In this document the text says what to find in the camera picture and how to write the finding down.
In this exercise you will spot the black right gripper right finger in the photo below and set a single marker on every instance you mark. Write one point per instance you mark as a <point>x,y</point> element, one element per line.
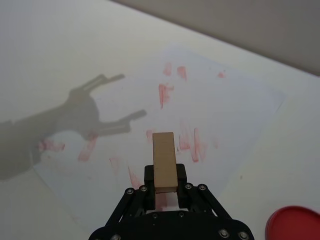
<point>182,195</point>

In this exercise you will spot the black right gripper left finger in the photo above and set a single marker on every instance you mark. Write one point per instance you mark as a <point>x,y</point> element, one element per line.
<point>149,190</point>

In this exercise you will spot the rectangular wooden stamp block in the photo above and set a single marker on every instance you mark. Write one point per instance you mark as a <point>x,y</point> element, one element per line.
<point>164,160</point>

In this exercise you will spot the white paper sheet, red marks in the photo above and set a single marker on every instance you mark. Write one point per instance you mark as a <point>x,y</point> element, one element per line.
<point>215,110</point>

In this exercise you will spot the round red ink pad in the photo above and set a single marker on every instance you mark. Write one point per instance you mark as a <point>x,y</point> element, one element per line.
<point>295,223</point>

